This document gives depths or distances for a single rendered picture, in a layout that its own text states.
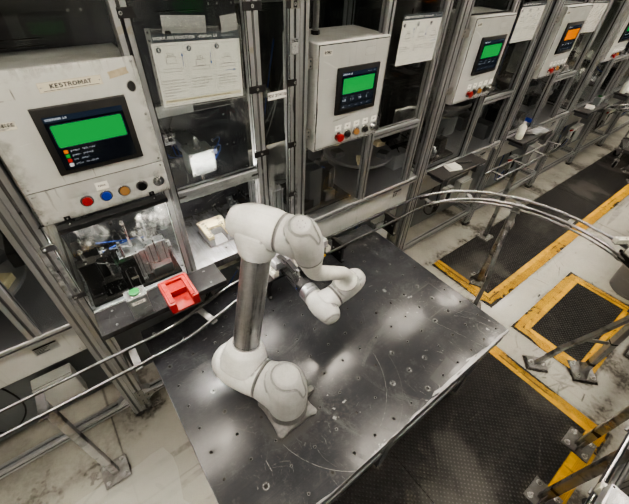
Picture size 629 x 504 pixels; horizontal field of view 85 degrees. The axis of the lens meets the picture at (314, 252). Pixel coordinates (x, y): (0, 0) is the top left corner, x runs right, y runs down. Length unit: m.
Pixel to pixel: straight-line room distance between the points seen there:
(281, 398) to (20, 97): 1.18
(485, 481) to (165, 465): 1.71
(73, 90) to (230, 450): 1.30
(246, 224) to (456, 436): 1.81
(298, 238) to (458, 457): 1.73
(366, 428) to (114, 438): 1.48
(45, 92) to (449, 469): 2.37
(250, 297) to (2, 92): 0.87
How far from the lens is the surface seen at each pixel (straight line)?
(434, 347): 1.81
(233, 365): 1.37
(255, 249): 1.08
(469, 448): 2.41
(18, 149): 1.32
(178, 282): 1.66
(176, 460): 2.29
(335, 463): 1.50
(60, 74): 1.27
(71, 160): 1.32
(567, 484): 2.26
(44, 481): 2.53
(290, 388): 1.30
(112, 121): 1.30
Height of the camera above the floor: 2.11
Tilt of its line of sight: 42 degrees down
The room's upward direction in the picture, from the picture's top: 3 degrees clockwise
